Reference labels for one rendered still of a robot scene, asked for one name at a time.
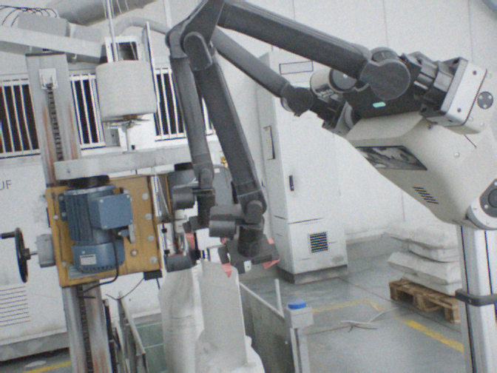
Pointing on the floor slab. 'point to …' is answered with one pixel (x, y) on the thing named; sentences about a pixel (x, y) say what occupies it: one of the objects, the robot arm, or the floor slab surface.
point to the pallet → (425, 298)
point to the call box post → (302, 350)
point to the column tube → (78, 362)
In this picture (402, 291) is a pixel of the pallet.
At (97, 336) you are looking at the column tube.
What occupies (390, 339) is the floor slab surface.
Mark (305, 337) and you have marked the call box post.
